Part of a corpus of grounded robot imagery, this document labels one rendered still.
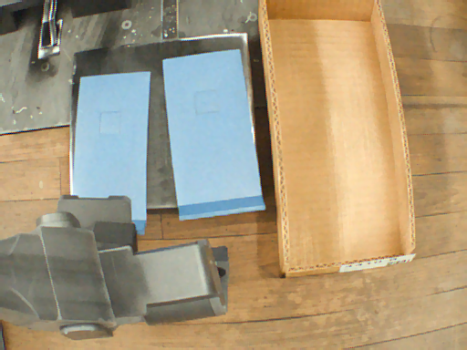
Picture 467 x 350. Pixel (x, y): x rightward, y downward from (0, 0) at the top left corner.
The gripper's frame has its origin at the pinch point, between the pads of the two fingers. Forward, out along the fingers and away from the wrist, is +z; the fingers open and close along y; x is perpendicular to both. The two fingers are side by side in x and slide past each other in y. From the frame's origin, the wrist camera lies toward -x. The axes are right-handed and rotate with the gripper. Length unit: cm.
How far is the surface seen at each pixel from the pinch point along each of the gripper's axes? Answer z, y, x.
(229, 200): 2.1, 1.8, -10.8
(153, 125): 6.4, 7.4, -4.3
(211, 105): 6.7, 8.9, -9.3
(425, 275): 0.7, -5.8, -29.7
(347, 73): 10.3, 11.6, -22.0
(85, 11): 13.4, 18.5, 3.8
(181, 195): 2.8, 2.1, -6.9
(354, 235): 2.6, -1.7, -21.8
